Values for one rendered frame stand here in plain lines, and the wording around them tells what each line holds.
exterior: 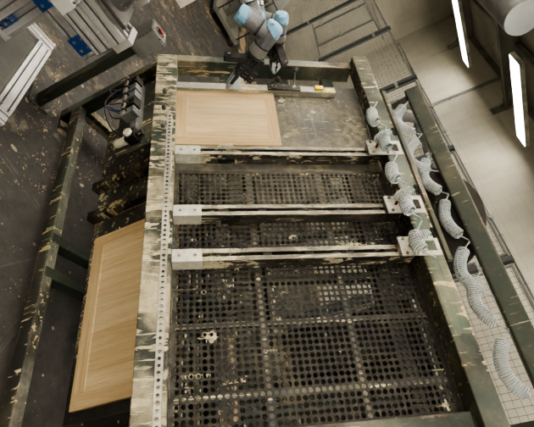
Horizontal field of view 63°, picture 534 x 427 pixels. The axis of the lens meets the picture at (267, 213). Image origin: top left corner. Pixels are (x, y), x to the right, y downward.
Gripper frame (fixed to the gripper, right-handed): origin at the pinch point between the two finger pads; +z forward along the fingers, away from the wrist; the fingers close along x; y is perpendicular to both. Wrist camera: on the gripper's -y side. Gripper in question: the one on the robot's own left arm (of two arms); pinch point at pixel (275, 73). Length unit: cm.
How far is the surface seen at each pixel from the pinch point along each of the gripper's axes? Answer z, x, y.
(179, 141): 10, 68, -25
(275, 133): 10.3, 16.2, -36.6
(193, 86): 8.1, 46.1, 11.6
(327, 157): 6, 0, -65
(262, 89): 8.2, 8.4, -2.2
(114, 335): 47, 126, -99
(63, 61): 47, 107, 112
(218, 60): 7.1, 23.4, 29.9
